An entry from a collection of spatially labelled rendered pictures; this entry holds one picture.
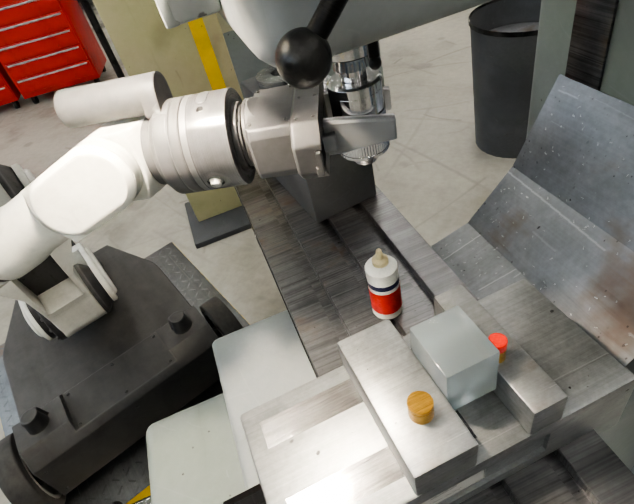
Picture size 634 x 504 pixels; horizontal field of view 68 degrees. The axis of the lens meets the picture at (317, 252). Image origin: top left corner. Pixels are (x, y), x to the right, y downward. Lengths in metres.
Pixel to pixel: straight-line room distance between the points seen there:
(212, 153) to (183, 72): 1.78
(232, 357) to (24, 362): 0.79
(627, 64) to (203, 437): 0.80
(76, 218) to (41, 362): 0.95
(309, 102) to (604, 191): 0.44
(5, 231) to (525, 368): 0.52
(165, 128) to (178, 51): 1.74
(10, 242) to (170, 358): 0.66
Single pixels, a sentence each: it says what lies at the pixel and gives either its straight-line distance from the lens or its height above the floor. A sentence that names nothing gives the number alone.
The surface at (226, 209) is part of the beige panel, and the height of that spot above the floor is 0.04.
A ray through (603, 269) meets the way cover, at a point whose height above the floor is 0.93.
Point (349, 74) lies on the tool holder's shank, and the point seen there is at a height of 1.27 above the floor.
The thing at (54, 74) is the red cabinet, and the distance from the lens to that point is 5.11.
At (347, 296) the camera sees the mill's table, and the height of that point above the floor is 0.93.
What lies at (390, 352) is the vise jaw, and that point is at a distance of 0.47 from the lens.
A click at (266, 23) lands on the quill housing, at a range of 0.29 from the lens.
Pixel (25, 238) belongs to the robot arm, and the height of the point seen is 1.17.
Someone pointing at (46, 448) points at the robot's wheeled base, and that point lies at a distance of 1.19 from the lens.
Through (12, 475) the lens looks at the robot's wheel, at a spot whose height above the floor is 0.58.
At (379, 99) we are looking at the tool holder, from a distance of 0.42.
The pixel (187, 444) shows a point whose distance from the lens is 0.86.
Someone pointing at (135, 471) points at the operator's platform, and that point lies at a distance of 1.29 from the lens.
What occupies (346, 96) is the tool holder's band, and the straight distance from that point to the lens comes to 0.41.
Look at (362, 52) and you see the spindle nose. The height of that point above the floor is 1.28.
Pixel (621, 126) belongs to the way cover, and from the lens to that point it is 0.72.
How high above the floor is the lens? 1.42
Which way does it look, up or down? 42 degrees down
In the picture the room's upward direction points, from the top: 15 degrees counter-clockwise
